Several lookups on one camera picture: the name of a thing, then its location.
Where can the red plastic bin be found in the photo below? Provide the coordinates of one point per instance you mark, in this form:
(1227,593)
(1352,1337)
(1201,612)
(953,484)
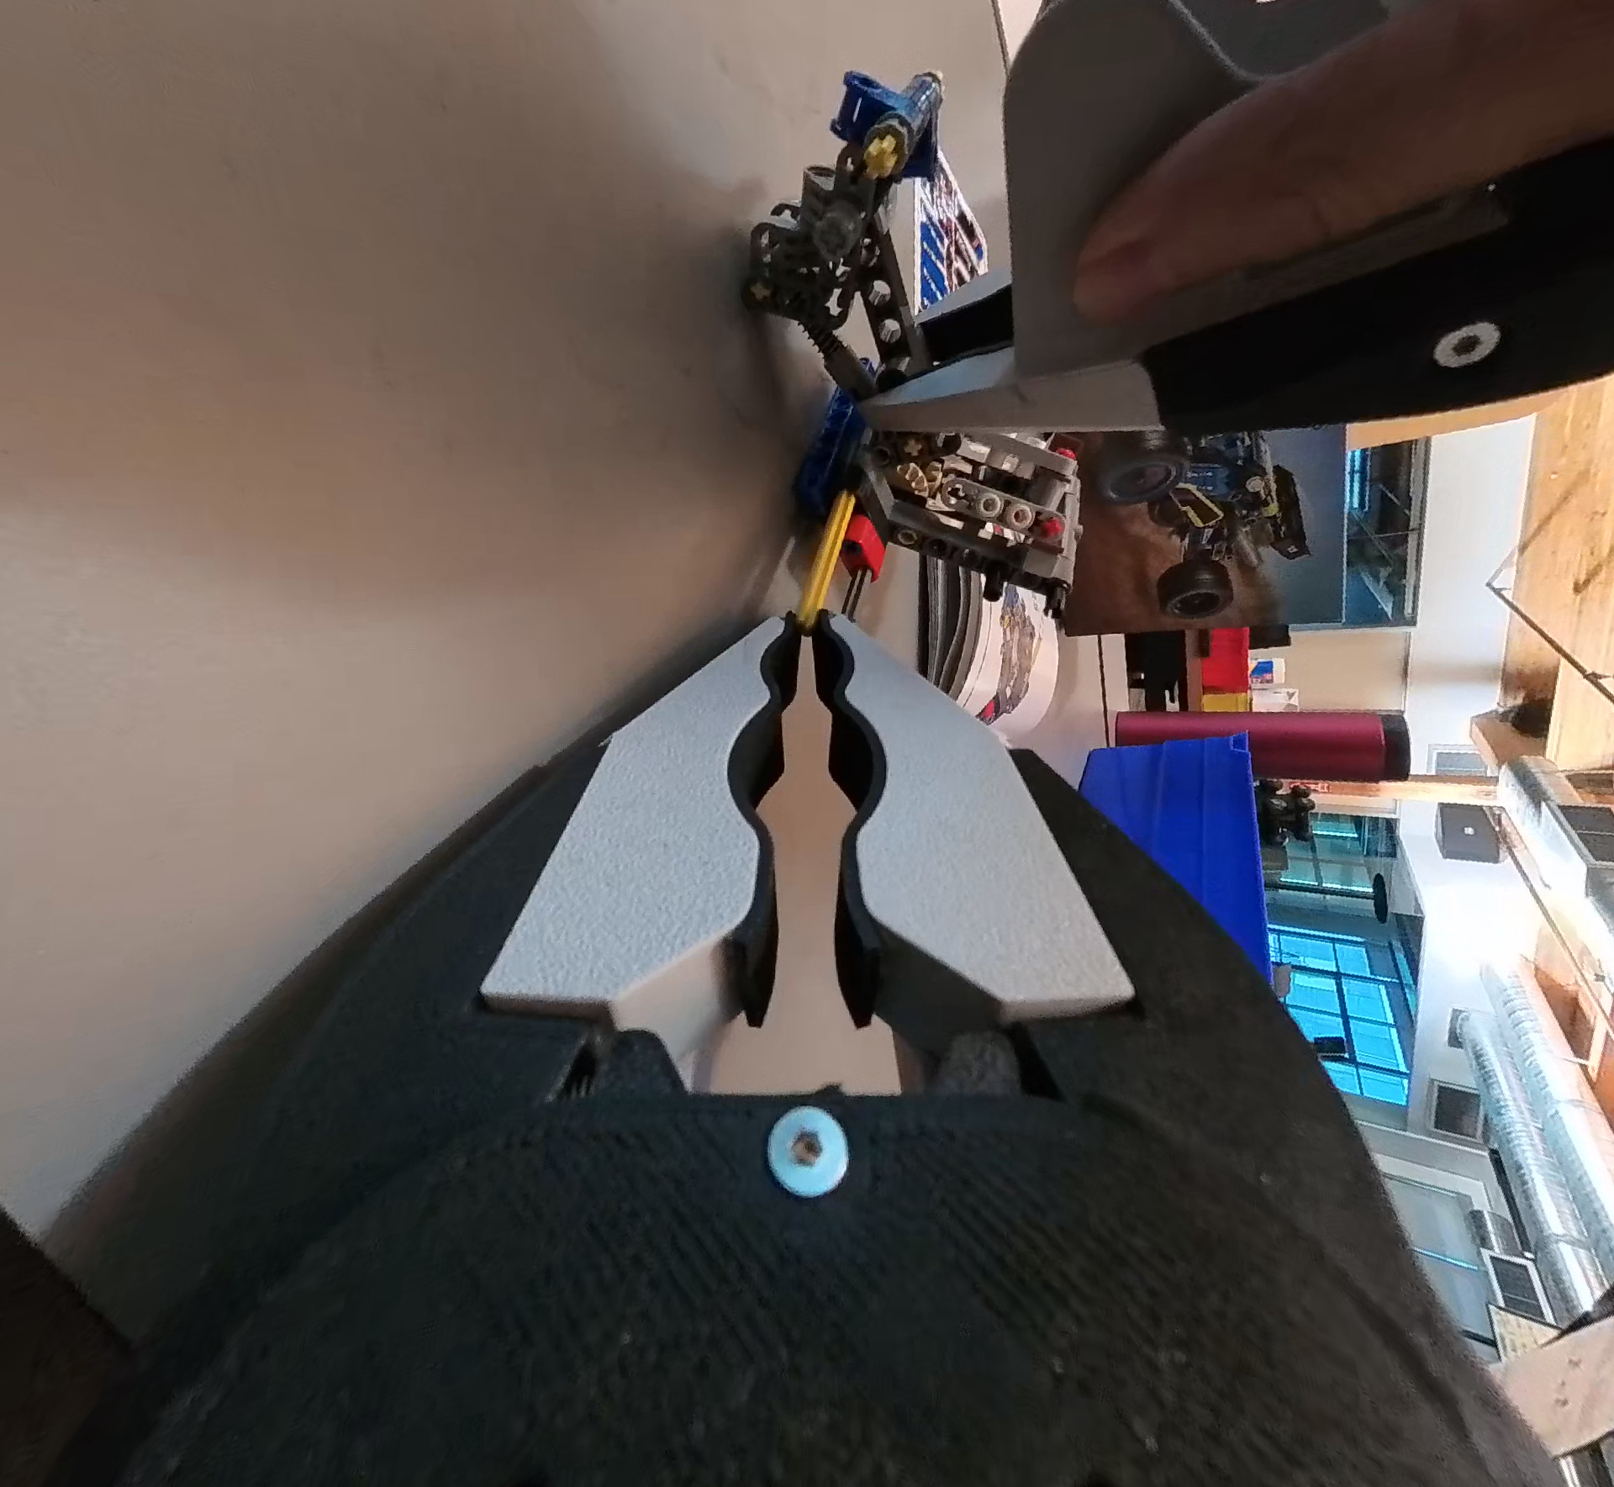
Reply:
(1229,662)

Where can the silver air duct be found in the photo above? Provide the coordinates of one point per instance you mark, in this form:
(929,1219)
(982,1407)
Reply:
(1551,1135)

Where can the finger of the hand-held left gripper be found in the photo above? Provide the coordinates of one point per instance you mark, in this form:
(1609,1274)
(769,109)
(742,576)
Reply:
(1047,400)
(972,328)

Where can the lego sticker sheet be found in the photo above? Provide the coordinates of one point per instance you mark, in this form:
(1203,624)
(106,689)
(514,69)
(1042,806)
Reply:
(953,239)

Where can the grey lego chassis assembly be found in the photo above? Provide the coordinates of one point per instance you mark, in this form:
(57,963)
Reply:
(984,504)

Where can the person's left hand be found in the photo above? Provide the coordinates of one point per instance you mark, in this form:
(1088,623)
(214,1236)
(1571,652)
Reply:
(1386,126)

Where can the lego set box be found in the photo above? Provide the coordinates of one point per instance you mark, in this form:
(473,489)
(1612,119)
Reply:
(1134,554)

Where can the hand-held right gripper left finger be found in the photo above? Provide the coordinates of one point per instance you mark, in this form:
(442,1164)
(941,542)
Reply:
(631,869)

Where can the blue plastic bin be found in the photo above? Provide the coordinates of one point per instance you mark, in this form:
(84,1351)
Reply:
(1186,832)

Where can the wooden counter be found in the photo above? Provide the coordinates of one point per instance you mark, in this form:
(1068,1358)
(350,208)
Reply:
(1576,528)

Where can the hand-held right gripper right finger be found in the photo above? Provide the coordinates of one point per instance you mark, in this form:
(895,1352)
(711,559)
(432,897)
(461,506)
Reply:
(984,883)

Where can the maroon bottle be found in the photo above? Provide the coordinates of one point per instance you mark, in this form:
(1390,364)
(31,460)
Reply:
(1261,744)

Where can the lego instruction booklet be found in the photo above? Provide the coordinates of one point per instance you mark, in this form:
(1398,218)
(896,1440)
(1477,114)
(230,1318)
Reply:
(1009,667)

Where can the dark grey lego suspension assembly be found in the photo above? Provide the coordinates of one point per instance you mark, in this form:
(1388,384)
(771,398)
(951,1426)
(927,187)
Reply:
(833,239)

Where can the yellow lego axle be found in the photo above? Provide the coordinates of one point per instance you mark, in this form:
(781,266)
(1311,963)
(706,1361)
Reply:
(826,568)

